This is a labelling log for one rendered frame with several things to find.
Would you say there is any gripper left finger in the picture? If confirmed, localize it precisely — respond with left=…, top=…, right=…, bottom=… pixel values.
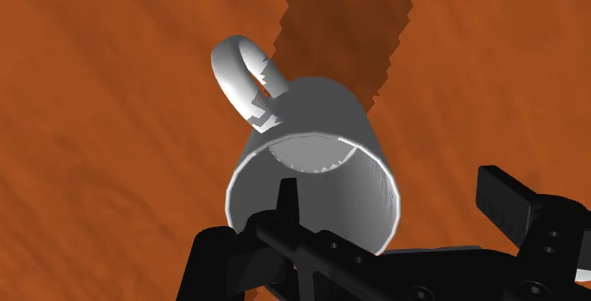
left=175, top=177, right=399, bottom=301

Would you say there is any white mug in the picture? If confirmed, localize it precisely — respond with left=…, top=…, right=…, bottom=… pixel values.
left=210, top=34, right=402, bottom=256

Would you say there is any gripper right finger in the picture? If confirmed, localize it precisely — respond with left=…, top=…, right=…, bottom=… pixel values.
left=476, top=164, right=591, bottom=284

